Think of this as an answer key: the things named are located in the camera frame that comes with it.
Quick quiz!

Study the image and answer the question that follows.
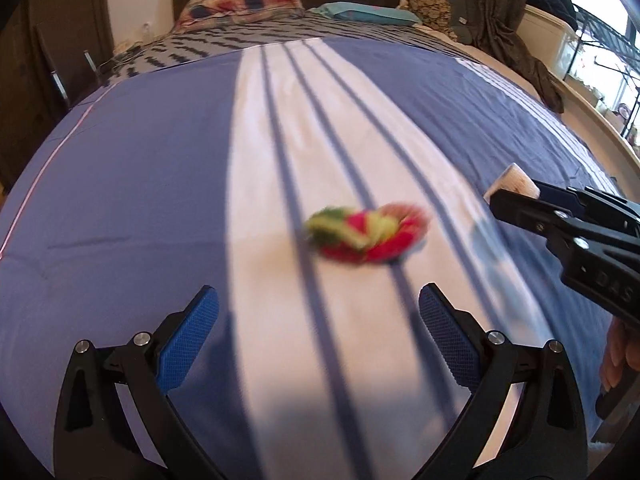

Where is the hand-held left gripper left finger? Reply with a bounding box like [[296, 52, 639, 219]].
[[52, 285, 227, 480]]

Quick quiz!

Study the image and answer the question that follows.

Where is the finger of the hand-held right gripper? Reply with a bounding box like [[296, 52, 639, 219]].
[[489, 188, 640, 257], [533, 179, 640, 240]]

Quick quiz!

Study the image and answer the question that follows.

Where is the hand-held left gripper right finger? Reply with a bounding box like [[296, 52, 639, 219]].
[[415, 282, 589, 480]]

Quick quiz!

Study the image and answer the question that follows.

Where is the small white beige block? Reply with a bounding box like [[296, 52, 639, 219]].
[[484, 162, 542, 205]]

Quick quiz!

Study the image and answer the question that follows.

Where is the person's right hand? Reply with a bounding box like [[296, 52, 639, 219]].
[[598, 316, 633, 392]]

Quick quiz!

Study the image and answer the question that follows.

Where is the blue white striped duvet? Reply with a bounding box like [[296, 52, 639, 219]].
[[0, 34, 627, 480]]

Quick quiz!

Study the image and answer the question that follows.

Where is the black metal rack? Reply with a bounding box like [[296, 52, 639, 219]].
[[570, 2, 640, 128]]

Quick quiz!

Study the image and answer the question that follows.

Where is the white window ledge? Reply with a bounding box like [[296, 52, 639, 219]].
[[522, 4, 640, 173]]

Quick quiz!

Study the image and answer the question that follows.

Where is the brown curtain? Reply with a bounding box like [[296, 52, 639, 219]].
[[470, 0, 567, 114]]

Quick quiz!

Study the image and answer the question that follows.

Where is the floral patterned cushion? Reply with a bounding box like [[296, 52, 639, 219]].
[[399, 0, 474, 44]]

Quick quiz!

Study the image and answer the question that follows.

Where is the teal pillow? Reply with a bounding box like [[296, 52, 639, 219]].
[[307, 1, 424, 26]]

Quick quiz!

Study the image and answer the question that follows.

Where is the zigzag patterned blanket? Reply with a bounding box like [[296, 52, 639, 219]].
[[101, 10, 483, 87]]

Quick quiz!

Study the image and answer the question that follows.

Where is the dark wooden wardrobe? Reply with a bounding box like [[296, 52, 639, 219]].
[[0, 0, 117, 197]]

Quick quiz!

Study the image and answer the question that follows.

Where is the plaid pillow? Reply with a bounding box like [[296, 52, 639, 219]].
[[175, 0, 306, 29]]

